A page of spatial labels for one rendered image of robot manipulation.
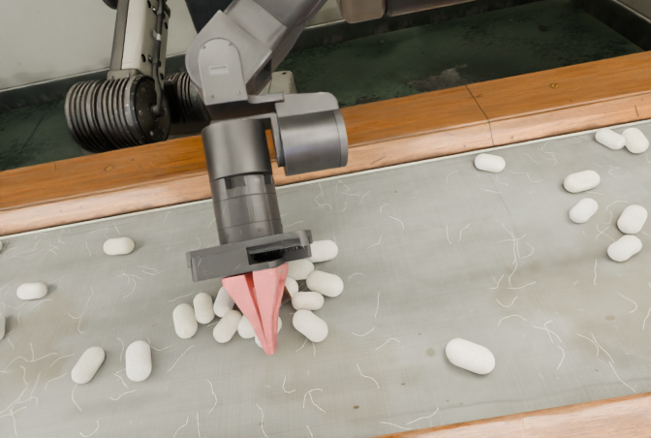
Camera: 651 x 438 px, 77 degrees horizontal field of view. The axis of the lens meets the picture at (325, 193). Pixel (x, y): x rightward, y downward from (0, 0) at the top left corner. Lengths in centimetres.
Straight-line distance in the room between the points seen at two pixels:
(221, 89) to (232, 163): 6
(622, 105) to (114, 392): 65
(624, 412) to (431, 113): 37
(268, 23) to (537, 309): 35
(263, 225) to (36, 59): 253
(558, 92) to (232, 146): 44
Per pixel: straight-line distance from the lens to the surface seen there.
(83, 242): 59
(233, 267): 35
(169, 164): 59
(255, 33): 39
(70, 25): 265
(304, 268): 42
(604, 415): 38
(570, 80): 66
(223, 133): 36
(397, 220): 47
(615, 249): 47
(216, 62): 37
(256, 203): 35
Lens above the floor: 110
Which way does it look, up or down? 45 degrees down
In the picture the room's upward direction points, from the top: 12 degrees counter-clockwise
